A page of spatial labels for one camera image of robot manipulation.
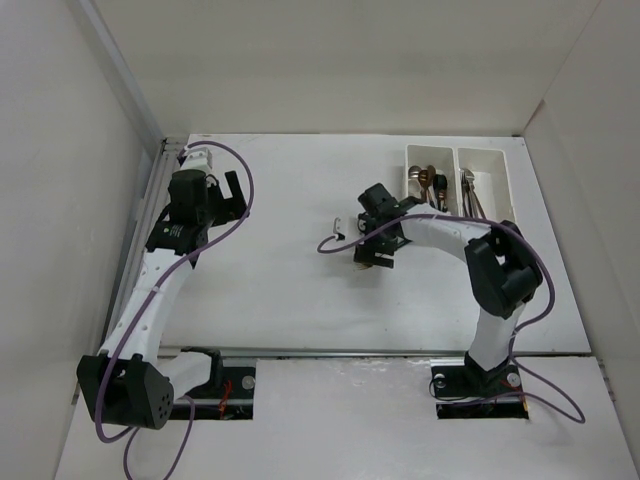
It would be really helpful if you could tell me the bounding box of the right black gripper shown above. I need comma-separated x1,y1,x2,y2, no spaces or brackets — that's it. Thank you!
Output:
354,213,398,268

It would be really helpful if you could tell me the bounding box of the silver spoon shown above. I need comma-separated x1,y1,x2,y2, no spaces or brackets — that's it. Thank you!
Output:
407,165,422,198

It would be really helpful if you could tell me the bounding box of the copper spoon long handle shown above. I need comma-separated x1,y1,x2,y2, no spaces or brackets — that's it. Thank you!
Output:
419,165,436,207

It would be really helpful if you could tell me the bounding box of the black spoon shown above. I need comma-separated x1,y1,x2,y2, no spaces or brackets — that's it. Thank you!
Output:
433,174,448,212

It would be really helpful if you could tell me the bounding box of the silver fork long handle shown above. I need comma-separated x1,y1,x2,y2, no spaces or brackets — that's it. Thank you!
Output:
460,168,487,219

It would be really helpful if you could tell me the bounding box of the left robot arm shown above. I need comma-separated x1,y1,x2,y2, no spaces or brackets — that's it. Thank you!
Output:
76,169,247,430

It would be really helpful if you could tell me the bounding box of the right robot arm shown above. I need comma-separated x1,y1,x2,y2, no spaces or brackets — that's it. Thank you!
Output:
353,183,543,394

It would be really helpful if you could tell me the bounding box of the left white container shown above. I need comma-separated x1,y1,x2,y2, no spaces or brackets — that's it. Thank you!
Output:
404,145,462,215

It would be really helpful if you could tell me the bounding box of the white container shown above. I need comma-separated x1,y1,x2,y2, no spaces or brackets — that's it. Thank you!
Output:
404,145,462,215
458,148,516,222

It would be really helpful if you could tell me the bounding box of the right white container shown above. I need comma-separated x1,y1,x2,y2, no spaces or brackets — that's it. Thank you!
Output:
458,148,516,222

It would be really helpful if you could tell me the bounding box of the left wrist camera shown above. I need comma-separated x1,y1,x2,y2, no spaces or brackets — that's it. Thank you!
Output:
179,146,213,174

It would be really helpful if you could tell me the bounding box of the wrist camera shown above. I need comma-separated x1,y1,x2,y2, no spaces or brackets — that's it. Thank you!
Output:
179,146,213,174
332,217,347,241

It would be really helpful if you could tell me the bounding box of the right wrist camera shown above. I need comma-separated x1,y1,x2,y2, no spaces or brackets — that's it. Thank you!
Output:
332,217,347,241

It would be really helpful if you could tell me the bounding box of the aluminium rail frame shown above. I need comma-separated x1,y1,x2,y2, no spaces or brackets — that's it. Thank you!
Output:
97,135,189,354

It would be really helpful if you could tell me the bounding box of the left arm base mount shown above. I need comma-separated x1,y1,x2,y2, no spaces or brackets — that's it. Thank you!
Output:
159,350,257,420

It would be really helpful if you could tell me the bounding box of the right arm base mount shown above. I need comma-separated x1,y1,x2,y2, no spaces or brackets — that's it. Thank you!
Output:
429,364,529,420

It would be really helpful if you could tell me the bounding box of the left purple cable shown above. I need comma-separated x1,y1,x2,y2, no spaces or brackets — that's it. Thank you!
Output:
92,141,255,475

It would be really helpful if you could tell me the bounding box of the purple cable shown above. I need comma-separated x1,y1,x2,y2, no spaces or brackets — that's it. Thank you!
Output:
92,141,255,475
317,213,587,425

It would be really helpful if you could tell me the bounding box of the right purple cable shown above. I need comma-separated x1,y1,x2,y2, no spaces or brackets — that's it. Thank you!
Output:
317,213,587,425

